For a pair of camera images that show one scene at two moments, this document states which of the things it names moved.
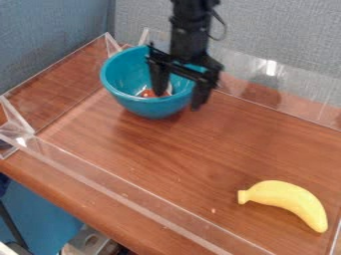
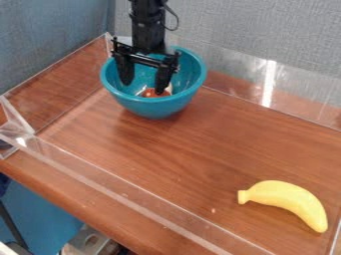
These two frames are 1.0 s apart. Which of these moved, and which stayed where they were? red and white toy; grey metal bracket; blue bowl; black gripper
Moved: black gripper
Stayed: blue bowl; grey metal bracket; red and white toy
